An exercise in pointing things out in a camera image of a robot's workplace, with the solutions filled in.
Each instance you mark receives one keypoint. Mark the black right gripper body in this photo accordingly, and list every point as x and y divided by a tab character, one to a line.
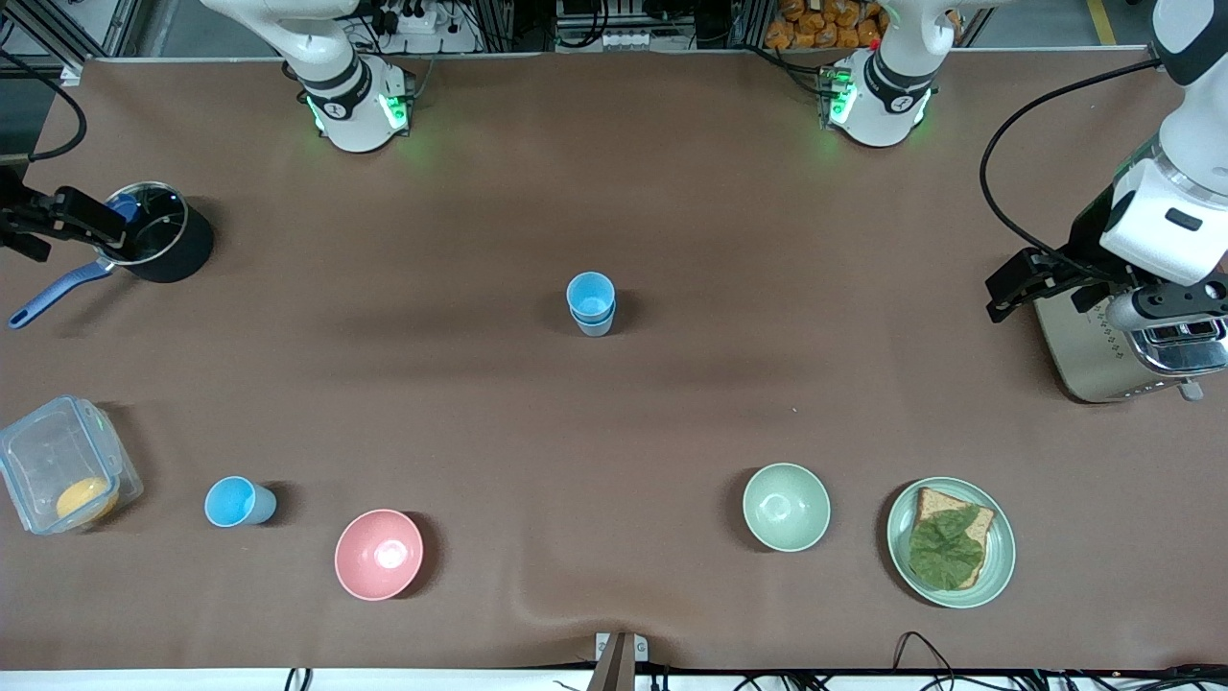
21	219

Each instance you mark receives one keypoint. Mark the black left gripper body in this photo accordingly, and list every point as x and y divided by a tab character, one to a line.
1087	236

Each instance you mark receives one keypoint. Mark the blue cup with white wad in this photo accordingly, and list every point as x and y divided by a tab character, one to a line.
595	328

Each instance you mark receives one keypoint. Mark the blue plastic cup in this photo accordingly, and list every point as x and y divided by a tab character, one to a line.
590	291
230	502

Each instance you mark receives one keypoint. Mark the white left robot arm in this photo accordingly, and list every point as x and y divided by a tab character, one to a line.
1166	226

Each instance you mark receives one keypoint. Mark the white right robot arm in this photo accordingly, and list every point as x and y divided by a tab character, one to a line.
350	115

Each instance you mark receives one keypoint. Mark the glass lid with blue knob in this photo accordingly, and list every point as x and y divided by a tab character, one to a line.
153	230

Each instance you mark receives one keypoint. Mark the beige and chrome toaster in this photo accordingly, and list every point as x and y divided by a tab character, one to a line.
1094	360

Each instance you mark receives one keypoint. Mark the brown bread slice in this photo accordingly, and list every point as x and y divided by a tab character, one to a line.
935	501

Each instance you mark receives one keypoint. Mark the clear plastic storage box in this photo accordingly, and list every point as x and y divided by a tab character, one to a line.
43	456

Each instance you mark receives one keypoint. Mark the pale green plate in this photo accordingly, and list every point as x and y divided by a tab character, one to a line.
1000	557

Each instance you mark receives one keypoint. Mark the green lettuce leaf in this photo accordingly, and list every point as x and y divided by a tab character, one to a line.
945	552

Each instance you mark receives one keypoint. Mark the pale green bowl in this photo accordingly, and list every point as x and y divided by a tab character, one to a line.
787	507

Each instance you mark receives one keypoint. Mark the bag of orange snacks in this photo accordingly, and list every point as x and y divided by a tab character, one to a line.
825	24

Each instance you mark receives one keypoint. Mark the white power strip with plugs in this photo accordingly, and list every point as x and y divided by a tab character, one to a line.
413	19

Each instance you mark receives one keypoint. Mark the pink bowl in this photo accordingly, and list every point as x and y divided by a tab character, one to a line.
379	555

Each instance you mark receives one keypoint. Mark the brown table cover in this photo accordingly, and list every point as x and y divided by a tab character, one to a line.
614	432

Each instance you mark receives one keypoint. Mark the white socket strip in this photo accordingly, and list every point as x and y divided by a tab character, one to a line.
619	40

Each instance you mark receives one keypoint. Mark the grey metal table clamp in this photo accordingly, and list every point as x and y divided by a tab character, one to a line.
619	662

